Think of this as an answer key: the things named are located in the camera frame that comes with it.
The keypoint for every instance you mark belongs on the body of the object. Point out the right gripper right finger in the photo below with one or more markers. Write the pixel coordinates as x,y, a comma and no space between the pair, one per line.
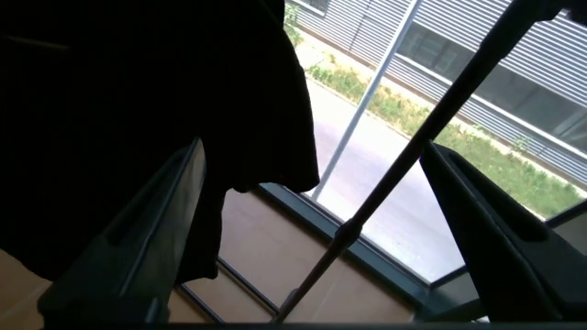
513,266

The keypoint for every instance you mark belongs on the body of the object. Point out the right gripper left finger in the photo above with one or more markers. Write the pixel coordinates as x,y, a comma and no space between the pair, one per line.
128,266

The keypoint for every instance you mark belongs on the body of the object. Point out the black garment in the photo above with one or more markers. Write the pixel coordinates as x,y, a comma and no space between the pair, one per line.
137,91

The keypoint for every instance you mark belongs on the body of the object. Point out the black clothes rack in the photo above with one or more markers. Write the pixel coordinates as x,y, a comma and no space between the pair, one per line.
435,119

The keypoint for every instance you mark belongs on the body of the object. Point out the window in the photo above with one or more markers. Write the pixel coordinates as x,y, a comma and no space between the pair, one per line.
376,261

